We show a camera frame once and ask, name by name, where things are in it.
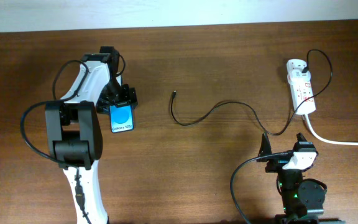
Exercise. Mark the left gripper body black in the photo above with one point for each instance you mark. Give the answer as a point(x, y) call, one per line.
point(114, 94)

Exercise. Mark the white power strip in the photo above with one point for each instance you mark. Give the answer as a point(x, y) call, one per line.
point(300, 87)

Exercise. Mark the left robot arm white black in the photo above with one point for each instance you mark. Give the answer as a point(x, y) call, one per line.
point(73, 130)

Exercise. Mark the blue screen smartphone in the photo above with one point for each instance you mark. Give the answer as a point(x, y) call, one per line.
point(122, 119)

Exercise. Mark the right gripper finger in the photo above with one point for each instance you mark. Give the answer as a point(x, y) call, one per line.
point(265, 147)
point(301, 139)

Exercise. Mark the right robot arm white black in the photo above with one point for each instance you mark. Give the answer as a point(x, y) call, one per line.
point(302, 198)

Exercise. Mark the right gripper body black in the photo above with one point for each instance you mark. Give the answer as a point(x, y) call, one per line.
point(276, 163)

